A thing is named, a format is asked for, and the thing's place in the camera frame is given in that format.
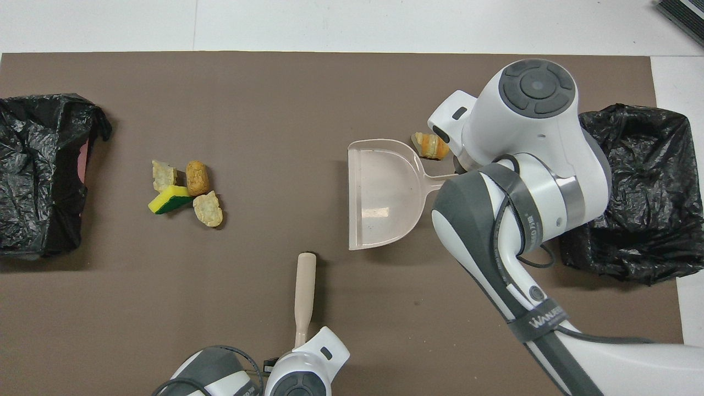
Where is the orange striped croissant piece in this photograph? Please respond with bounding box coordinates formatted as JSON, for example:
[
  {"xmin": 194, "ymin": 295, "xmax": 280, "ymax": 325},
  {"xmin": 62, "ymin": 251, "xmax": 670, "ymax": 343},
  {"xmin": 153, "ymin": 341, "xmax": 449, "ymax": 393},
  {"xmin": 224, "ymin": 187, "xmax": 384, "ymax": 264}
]
[{"xmin": 411, "ymin": 131, "xmax": 450, "ymax": 161}]

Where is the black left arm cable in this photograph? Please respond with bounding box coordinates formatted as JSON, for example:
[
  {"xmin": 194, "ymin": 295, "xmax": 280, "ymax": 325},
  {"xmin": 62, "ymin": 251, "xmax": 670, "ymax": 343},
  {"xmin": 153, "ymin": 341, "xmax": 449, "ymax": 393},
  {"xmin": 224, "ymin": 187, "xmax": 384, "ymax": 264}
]
[{"xmin": 153, "ymin": 345, "xmax": 265, "ymax": 396}]

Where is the pale lobed bread chunk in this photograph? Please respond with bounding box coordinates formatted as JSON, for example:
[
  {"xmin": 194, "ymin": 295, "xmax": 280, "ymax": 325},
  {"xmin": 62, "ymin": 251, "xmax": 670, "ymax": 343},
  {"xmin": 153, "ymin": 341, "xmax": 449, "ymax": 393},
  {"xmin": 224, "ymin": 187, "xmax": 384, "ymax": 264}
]
[{"xmin": 192, "ymin": 190, "xmax": 224, "ymax": 228}]

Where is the black-bagged bin with pink patch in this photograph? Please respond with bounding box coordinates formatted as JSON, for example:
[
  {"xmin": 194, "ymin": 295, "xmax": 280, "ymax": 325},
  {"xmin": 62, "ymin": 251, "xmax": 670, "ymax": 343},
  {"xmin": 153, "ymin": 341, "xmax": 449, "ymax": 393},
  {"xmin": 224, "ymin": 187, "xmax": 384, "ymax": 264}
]
[{"xmin": 0, "ymin": 93, "xmax": 113, "ymax": 260}]

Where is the brown table mat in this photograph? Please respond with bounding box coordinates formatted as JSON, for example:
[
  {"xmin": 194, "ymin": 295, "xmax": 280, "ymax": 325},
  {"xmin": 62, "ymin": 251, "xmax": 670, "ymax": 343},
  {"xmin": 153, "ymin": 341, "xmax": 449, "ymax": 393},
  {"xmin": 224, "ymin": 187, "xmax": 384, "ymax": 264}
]
[{"xmin": 0, "ymin": 52, "xmax": 691, "ymax": 396}]

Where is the black-bagged trash bin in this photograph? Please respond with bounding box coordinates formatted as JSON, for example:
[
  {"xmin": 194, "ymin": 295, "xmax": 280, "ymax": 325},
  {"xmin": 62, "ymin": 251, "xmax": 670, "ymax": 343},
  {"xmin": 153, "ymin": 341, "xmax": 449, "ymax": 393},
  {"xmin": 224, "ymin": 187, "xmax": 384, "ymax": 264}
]
[{"xmin": 560, "ymin": 103, "xmax": 691, "ymax": 285}]

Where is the beige plastic dustpan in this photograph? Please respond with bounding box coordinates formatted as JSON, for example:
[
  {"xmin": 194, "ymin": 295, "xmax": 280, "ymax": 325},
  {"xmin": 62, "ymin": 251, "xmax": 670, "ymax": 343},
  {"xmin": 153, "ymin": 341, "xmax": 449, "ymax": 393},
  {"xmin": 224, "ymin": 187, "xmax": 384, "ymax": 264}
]
[{"xmin": 347, "ymin": 139, "xmax": 460, "ymax": 251}]

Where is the dark grey ribbed panel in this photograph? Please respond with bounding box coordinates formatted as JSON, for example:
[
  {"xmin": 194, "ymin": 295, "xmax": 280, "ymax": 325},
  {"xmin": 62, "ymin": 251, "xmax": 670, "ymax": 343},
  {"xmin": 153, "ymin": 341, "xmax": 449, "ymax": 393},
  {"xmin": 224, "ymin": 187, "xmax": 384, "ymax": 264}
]
[{"xmin": 652, "ymin": 0, "xmax": 704, "ymax": 47}]

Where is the beige hand brush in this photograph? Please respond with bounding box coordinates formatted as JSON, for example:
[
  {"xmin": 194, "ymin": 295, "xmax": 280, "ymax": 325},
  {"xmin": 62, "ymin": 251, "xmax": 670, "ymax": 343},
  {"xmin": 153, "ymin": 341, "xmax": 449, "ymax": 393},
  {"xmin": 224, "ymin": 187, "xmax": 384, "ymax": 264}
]
[{"xmin": 294, "ymin": 252, "xmax": 318, "ymax": 350}]

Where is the brown bread roll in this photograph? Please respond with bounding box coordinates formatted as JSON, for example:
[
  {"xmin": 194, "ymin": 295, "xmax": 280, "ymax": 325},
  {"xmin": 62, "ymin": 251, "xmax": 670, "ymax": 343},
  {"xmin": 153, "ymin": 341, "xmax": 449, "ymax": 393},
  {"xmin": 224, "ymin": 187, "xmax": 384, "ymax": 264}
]
[{"xmin": 185, "ymin": 160, "xmax": 210, "ymax": 197}]

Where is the yellow green sponge block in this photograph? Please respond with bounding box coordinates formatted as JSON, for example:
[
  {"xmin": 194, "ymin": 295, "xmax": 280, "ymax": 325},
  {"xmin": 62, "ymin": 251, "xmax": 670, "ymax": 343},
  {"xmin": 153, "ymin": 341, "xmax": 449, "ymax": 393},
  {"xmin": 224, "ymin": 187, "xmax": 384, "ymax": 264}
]
[{"xmin": 147, "ymin": 185, "xmax": 194, "ymax": 216}]

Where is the pale squarish bread chunk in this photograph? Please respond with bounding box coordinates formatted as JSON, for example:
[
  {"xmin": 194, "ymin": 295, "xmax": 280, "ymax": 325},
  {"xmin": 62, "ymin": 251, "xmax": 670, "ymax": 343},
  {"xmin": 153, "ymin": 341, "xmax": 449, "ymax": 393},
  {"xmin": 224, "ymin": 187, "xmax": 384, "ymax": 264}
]
[{"xmin": 152, "ymin": 159, "xmax": 178, "ymax": 194}]

